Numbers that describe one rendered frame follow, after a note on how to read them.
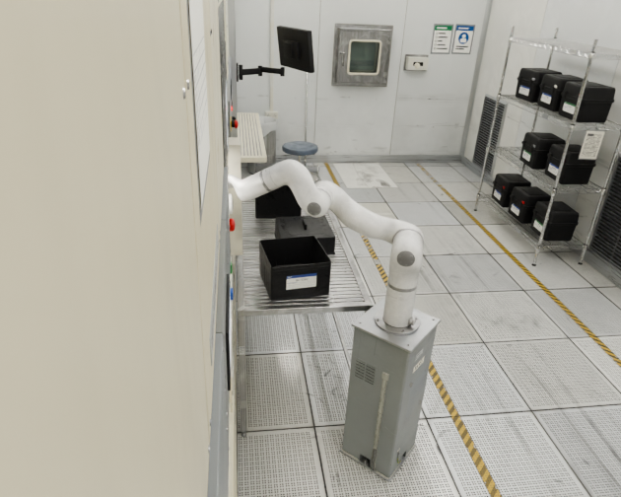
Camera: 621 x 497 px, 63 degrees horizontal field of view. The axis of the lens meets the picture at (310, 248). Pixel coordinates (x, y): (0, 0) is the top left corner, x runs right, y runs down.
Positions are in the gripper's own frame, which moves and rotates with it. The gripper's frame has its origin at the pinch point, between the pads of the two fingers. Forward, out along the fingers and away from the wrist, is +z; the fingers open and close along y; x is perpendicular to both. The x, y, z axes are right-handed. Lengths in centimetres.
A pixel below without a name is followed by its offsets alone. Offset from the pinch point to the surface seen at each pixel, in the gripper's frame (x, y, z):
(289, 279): -32, -9, -55
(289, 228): -33, 44, -61
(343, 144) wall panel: -95, 423, -172
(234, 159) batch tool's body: 14.9, 14.1, -32.7
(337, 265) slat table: -43, 21, -83
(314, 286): -37, -7, -67
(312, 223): -33, 50, -74
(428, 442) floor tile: -119, -29, -125
